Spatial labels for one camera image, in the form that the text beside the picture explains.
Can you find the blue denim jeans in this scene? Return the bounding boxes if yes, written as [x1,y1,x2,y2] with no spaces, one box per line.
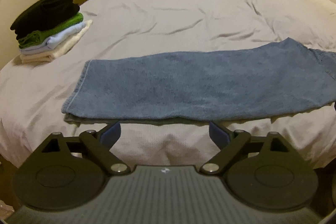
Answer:
[62,38,335,123]

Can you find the stack of folded clothes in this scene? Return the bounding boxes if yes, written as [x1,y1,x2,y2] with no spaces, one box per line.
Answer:
[10,0,92,64]

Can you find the white duvet on bed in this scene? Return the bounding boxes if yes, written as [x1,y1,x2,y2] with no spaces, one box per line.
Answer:
[1,0,335,168]

